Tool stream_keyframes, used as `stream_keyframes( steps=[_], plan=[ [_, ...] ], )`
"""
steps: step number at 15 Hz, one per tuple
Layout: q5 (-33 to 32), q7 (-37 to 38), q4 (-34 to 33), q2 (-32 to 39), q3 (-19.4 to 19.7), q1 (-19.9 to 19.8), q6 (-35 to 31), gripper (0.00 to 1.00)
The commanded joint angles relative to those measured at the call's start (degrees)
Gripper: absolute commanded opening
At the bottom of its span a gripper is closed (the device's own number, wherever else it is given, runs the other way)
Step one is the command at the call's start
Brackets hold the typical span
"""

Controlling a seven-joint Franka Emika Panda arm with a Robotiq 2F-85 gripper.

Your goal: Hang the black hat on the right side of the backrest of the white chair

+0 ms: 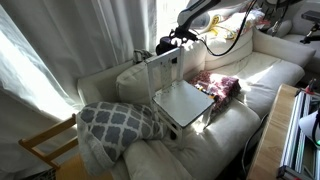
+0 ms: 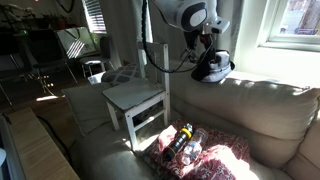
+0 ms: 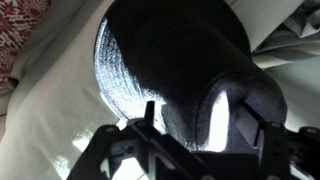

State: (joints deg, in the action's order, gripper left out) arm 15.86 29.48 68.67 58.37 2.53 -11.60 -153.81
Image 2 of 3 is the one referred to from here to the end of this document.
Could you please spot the black folding chair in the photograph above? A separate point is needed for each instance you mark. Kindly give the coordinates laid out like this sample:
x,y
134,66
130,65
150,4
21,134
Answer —
x,y
43,50

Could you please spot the white framed window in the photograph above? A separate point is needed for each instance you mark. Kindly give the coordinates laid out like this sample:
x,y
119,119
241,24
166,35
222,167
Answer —
x,y
296,20

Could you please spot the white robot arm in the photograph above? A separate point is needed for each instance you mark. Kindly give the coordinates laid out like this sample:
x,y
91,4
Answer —
x,y
181,13

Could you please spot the window with blinds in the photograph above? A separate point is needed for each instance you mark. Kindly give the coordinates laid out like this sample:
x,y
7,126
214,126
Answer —
x,y
95,15

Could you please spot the grey white patterned cushion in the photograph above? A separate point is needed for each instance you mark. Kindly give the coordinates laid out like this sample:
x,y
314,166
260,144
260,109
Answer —
x,y
121,74

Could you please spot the black hat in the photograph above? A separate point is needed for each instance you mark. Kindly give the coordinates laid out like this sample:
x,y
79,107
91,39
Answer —
x,y
216,70

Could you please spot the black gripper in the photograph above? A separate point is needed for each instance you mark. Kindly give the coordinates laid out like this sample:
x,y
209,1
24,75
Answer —
x,y
192,40

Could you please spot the grey upholstered chair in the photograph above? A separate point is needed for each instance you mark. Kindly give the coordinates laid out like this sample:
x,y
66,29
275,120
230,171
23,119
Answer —
x,y
96,60

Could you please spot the white wooden chair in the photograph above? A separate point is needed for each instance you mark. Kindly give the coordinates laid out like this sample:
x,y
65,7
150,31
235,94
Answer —
x,y
133,95

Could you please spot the clear plastic water bottle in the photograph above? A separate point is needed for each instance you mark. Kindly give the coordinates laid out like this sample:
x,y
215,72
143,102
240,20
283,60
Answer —
x,y
194,146

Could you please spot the red white patterned cloth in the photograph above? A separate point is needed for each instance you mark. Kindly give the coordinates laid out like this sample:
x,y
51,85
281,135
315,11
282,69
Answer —
x,y
220,156

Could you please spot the plain grey cushion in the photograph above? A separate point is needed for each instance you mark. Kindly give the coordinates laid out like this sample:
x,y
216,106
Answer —
x,y
85,106

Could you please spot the cream fabric sofa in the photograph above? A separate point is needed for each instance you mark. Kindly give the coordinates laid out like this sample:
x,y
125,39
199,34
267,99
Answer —
x,y
266,110

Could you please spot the black yellow flashlight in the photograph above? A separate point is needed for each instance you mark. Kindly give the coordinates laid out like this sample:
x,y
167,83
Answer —
x,y
178,141

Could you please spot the light wooden table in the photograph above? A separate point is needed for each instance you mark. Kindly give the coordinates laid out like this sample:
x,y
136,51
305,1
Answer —
x,y
36,150

